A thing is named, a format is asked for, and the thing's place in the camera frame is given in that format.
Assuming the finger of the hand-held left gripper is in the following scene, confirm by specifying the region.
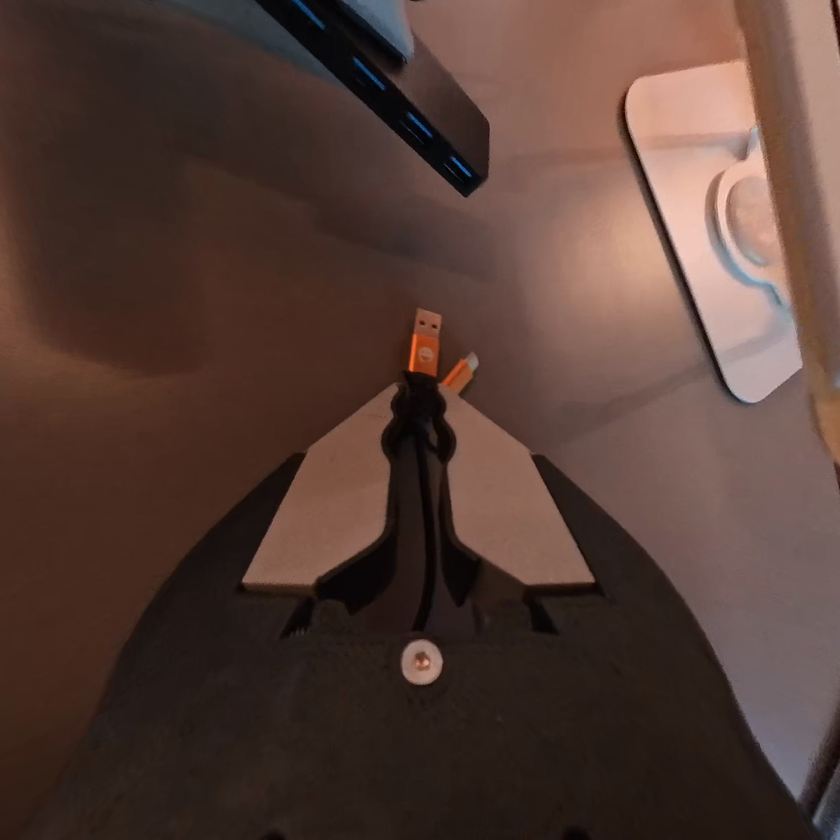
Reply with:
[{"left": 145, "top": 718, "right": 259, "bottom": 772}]
[
  {"left": 157, "top": 0, "right": 343, "bottom": 84},
  {"left": 348, "top": 0, "right": 414, "bottom": 64}
]

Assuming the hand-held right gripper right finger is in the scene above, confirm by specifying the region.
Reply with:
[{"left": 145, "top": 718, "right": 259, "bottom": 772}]
[{"left": 438, "top": 390, "right": 597, "bottom": 608}]

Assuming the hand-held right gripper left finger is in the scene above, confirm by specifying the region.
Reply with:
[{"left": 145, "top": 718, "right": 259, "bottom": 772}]
[{"left": 241, "top": 384, "right": 403, "bottom": 616}]

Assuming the black plastic usb hub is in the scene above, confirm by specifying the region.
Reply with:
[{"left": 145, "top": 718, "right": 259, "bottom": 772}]
[{"left": 256, "top": 0, "right": 492, "bottom": 199}]

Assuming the black cable with orange plugs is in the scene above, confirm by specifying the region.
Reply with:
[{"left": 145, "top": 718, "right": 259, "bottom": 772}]
[{"left": 384, "top": 307, "right": 481, "bottom": 634}]

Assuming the white stand base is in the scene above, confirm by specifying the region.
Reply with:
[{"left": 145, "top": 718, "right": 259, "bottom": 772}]
[{"left": 623, "top": 60, "right": 805, "bottom": 404}]

